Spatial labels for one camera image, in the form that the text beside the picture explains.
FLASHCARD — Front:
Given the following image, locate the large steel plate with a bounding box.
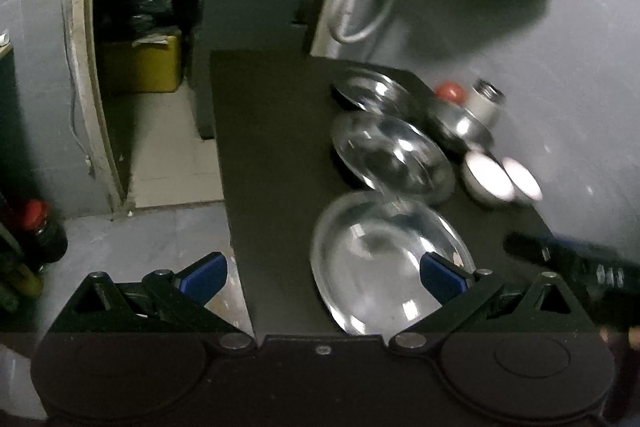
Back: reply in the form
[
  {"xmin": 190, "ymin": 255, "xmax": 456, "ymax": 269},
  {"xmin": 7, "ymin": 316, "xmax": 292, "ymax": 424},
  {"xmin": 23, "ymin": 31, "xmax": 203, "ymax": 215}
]
[{"xmin": 310, "ymin": 191, "xmax": 475, "ymax": 339}]

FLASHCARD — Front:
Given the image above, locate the white ceramic bowl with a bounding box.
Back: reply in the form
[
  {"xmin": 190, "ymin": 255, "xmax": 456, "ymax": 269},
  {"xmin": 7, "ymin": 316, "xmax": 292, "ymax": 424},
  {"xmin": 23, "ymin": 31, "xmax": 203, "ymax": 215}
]
[
  {"xmin": 461, "ymin": 150, "xmax": 515, "ymax": 207},
  {"xmin": 502, "ymin": 157, "xmax": 544, "ymax": 205}
]

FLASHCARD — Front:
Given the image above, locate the steel mixing bowl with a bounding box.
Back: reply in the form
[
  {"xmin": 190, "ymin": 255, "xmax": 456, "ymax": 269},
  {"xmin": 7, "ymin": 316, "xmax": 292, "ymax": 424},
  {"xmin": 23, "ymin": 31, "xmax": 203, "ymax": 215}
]
[{"xmin": 424, "ymin": 98, "xmax": 494, "ymax": 153}]

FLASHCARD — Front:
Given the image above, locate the dark bottle red cap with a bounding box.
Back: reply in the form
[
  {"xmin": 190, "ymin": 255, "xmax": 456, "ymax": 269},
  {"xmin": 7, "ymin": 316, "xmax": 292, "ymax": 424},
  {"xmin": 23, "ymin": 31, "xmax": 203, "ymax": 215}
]
[{"xmin": 20, "ymin": 199, "xmax": 68, "ymax": 268}]

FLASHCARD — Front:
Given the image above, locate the white steel thermos flask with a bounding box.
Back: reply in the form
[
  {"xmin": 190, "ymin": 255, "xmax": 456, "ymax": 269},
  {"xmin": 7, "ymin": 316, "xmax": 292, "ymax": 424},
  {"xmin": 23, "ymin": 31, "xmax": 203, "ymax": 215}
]
[{"xmin": 463, "ymin": 79, "xmax": 506, "ymax": 129}]

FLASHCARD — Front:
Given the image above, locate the red tomato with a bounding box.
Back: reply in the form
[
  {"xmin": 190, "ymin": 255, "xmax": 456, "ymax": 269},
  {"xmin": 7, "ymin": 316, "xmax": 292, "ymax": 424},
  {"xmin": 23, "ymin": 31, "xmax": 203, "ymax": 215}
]
[{"xmin": 434, "ymin": 80, "xmax": 468, "ymax": 105}]

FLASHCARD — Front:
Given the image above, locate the yellow container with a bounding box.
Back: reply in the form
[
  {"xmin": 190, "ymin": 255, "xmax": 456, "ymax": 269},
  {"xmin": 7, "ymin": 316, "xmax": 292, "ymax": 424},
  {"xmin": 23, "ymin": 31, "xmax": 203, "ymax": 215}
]
[{"xmin": 131, "ymin": 34, "xmax": 181, "ymax": 93}]

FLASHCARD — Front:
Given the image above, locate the dark grey cabinet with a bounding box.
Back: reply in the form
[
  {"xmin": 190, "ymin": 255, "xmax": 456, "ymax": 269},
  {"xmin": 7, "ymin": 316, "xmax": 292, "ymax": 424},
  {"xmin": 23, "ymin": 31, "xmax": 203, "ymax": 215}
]
[{"xmin": 190, "ymin": 0, "xmax": 311, "ymax": 140}]

